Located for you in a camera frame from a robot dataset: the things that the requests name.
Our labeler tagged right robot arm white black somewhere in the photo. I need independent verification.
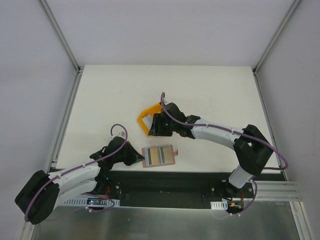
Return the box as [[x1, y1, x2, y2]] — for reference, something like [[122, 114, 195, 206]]
[[146, 102, 274, 198]]

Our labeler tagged brown leather card holder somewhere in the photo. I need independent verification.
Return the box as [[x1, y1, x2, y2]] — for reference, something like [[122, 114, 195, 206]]
[[141, 145, 179, 168]]

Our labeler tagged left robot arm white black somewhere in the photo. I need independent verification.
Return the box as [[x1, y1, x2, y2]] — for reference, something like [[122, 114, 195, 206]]
[[14, 136, 144, 225]]

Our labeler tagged right white cable duct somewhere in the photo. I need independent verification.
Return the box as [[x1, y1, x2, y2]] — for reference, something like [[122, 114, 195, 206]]
[[210, 201, 228, 211]]

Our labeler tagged left white cable duct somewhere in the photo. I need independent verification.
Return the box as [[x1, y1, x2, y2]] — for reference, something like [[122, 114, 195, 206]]
[[61, 196, 120, 208]]

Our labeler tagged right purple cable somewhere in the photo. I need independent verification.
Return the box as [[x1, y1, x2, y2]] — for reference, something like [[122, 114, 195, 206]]
[[159, 92, 290, 171]]

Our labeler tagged left aluminium frame post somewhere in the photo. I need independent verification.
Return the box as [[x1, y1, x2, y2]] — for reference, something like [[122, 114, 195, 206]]
[[37, 0, 85, 73]]

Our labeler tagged white cable duct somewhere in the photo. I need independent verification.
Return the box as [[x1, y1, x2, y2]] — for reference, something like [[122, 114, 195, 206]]
[[210, 201, 228, 211], [61, 196, 120, 208]]

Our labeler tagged aluminium frame post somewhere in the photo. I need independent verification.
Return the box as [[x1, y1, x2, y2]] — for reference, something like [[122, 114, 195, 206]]
[[37, 0, 85, 73], [251, 0, 303, 75]]

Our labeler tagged right aluminium frame post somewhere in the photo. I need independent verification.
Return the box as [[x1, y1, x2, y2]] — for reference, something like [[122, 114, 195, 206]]
[[251, 0, 303, 75]]

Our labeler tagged stack of silver cards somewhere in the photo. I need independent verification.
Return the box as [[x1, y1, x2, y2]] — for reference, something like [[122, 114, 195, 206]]
[[142, 114, 153, 130]]

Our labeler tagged purple cable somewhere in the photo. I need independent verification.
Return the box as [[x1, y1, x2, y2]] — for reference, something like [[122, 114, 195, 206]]
[[159, 92, 290, 171], [24, 123, 130, 223]]

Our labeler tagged yellow plastic bin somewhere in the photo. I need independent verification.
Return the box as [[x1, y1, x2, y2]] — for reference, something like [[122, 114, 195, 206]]
[[137, 103, 162, 136]]

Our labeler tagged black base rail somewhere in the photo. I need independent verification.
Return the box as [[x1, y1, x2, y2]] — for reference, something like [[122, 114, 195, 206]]
[[47, 168, 286, 208]]

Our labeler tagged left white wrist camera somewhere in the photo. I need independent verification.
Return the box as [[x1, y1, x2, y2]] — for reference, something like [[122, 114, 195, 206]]
[[111, 130, 127, 139]]

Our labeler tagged gold card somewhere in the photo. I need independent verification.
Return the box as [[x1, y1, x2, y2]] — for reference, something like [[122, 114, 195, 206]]
[[159, 145, 175, 165], [145, 147, 160, 166]]

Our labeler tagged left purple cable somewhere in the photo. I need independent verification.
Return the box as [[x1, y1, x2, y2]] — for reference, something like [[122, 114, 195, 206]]
[[24, 123, 130, 223]]

